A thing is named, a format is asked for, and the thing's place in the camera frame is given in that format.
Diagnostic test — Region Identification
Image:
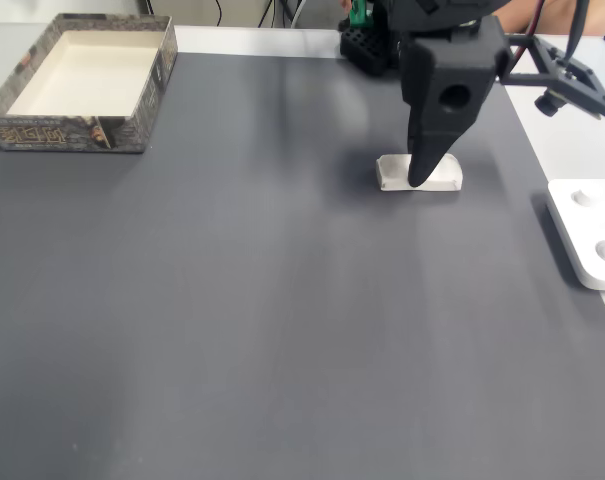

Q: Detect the white rectangular block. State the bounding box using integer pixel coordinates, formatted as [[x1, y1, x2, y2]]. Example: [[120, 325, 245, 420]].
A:
[[375, 152, 464, 193]]

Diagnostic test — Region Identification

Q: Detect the printed cardboard box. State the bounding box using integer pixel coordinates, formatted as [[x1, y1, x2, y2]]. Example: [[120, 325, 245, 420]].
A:
[[0, 13, 179, 155]]

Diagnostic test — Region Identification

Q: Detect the green circuit board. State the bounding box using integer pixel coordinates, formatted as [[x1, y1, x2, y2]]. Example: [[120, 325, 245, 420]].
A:
[[348, 0, 374, 29]]

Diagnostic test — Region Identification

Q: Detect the grey table mat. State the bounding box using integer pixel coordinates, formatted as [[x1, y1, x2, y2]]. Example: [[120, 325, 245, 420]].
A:
[[0, 51, 605, 480]]

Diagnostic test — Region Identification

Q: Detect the red white servo cable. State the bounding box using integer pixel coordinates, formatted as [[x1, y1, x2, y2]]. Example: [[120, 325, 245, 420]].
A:
[[509, 0, 547, 69]]

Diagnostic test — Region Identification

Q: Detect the black camera cable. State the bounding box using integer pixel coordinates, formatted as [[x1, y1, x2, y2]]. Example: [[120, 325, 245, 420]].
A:
[[563, 0, 592, 66]]

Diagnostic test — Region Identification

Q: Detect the grey background cable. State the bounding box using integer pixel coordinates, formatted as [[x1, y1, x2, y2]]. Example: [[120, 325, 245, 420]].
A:
[[281, 0, 308, 29]]

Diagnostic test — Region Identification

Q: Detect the white base plate with dimples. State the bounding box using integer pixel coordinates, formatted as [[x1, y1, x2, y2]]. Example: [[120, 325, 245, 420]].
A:
[[546, 178, 605, 292]]

